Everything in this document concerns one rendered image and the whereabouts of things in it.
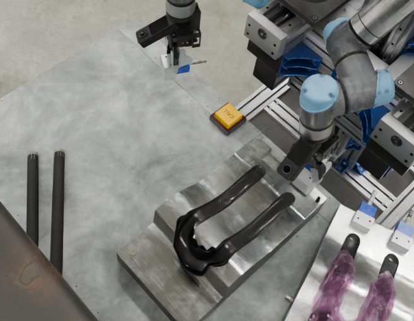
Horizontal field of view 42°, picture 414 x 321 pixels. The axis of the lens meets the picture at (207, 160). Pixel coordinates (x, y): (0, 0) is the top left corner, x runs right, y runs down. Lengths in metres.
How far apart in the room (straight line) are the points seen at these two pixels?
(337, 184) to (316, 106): 1.20
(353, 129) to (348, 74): 0.64
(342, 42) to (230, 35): 1.77
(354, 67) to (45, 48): 2.00
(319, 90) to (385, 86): 0.14
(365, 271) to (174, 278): 0.48
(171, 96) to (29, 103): 0.42
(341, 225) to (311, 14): 0.60
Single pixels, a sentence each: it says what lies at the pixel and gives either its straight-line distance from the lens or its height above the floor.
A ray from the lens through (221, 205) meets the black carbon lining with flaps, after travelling 1.38.
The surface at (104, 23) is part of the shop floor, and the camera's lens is 2.97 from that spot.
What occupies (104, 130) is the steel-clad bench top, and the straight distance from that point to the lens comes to 1.59.
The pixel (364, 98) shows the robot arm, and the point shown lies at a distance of 1.14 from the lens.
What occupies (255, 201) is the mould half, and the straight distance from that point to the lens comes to 1.40.
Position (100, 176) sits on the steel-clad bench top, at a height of 0.80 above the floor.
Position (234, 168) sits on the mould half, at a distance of 1.44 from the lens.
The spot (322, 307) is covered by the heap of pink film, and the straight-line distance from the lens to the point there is 1.32.
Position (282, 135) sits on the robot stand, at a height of 0.21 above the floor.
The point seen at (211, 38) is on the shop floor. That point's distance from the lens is 2.91.
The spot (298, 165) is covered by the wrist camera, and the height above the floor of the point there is 1.09.
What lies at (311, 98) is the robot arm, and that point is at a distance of 1.09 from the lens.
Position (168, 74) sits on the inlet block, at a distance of 1.55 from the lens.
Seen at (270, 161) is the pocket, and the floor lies 0.86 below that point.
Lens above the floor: 2.13
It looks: 60 degrees down
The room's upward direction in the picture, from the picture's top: 9 degrees clockwise
